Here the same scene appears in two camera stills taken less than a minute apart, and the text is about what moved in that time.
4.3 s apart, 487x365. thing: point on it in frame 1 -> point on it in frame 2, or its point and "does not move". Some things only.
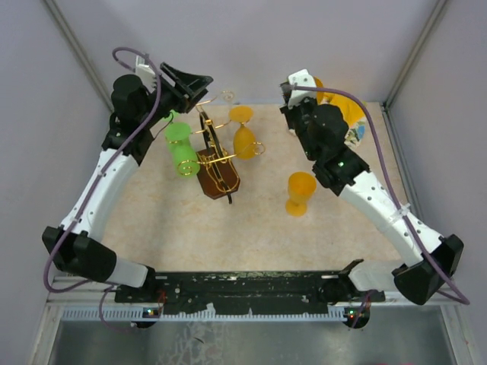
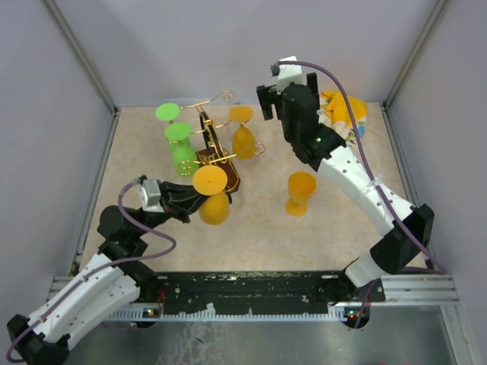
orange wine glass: [301, 186] does not move
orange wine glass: [323, 97] -> [211, 181]
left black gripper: [192, 86] -> [180, 200]
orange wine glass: [244, 144] does not move
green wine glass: [186, 162] does not move
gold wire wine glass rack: [215, 172] does not move
